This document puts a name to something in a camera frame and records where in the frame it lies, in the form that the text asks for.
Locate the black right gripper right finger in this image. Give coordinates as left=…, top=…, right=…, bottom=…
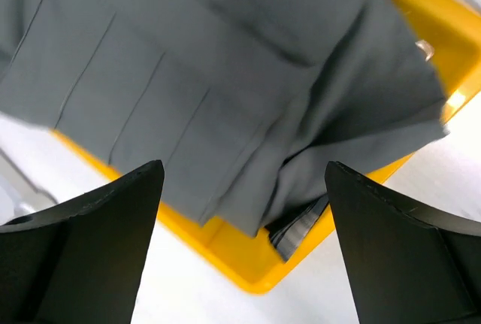
left=325, top=162, right=480, bottom=323

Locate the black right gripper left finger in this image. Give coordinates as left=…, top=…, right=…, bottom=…
left=1, top=160, right=165, bottom=323

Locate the grey pleated skirt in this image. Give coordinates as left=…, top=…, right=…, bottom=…
left=1, top=0, right=446, bottom=236

